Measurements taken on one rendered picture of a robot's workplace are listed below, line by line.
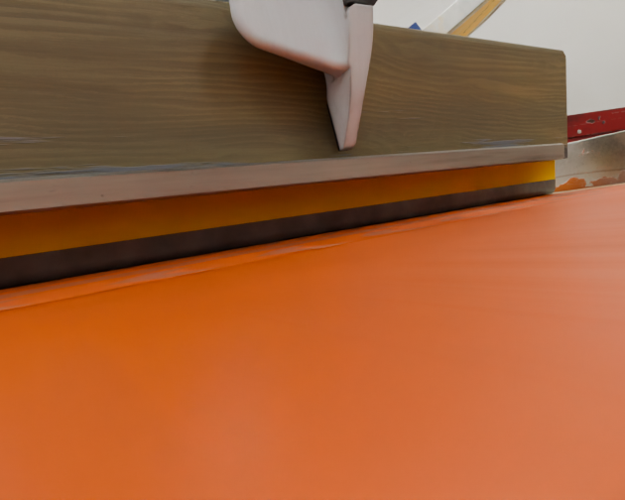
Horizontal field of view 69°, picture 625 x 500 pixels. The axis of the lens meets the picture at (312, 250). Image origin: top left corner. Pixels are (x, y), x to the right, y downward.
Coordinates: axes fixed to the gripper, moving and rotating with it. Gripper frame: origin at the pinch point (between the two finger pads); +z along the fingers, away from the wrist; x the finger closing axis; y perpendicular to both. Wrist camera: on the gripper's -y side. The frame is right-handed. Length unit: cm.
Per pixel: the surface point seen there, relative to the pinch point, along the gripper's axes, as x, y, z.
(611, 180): 2.0, -23.7, 5.5
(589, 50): -76, -201, -41
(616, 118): -29, -102, -4
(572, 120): -34, -93, -5
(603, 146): 1.7, -23.8, 2.9
